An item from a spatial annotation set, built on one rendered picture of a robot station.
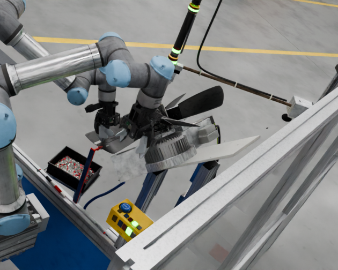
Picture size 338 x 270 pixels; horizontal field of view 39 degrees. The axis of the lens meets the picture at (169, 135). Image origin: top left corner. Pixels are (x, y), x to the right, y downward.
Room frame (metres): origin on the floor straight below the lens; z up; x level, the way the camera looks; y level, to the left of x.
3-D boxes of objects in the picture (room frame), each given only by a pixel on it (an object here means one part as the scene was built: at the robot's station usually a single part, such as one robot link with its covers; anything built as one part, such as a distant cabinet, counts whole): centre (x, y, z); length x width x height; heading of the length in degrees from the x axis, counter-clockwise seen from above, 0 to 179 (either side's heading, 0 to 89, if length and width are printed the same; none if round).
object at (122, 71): (1.19, 0.19, 1.78); 0.11 x 0.11 x 0.08; 39
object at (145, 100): (1.24, 0.10, 1.70); 0.08 x 0.08 x 0.05
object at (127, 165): (1.76, 0.11, 0.98); 0.20 x 0.16 x 0.20; 67
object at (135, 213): (1.37, 0.00, 1.02); 0.16 x 0.10 x 0.11; 67
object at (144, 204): (1.90, -0.03, 0.46); 0.09 x 0.04 x 0.91; 157
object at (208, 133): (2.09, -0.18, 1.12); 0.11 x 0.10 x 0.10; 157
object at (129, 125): (1.23, 0.11, 1.62); 0.09 x 0.08 x 0.12; 157
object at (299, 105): (1.95, -0.49, 1.54); 0.10 x 0.07 x 0.08; 102
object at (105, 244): (1.53, 0.36, 0.82); 0.90 x 0.04 x 0.08; 67
